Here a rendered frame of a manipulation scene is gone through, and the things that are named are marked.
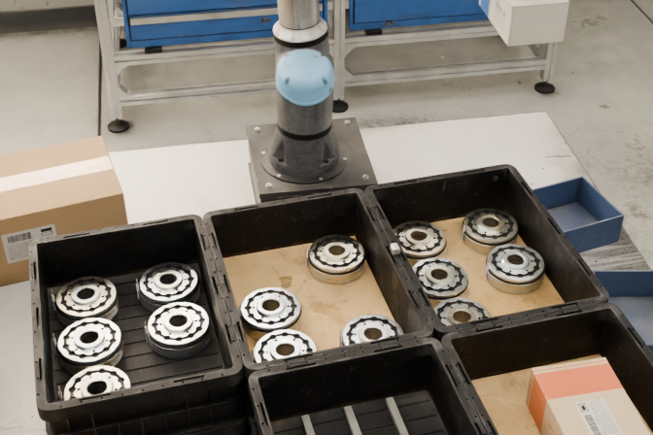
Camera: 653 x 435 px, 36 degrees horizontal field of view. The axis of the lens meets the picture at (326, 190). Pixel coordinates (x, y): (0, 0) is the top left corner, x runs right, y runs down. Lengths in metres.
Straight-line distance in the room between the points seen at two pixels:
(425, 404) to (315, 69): 0.75
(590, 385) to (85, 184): 1.04
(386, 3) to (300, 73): 1.70
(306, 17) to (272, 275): 0.57
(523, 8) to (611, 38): 2.46
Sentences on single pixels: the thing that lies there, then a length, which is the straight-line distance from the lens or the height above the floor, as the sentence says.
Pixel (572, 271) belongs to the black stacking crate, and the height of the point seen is 0.90.
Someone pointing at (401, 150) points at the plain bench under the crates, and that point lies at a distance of 2.36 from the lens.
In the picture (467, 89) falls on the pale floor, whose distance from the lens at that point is 4.00.
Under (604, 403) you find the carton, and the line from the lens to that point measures 1.54.
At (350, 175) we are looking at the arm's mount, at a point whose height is 0.80.
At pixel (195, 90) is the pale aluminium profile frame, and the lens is 3.71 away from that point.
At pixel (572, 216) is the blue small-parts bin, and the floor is 0.70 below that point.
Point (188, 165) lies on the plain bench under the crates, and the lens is 2.32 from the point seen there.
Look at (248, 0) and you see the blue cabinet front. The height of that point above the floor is 0.47.
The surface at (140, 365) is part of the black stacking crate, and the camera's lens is 1.67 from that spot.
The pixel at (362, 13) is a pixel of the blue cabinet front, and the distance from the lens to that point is 3.68.
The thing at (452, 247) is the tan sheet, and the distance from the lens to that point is 1.88.
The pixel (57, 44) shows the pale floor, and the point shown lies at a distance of 4.44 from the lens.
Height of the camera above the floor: 2.02
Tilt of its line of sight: 36 degrees down
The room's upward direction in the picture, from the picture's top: straight up
